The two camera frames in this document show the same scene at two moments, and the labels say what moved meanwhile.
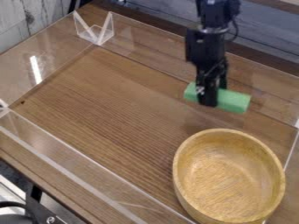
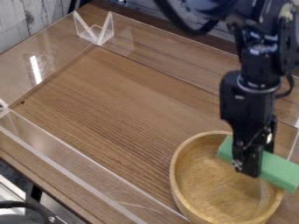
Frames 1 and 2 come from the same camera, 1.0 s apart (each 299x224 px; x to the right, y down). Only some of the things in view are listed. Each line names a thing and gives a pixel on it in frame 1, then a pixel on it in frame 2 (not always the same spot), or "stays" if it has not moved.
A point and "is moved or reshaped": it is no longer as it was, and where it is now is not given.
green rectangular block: [231, 101] is moved or reshaped
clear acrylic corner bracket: [96, 35] stays
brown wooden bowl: [228, 178] stays
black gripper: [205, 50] → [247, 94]
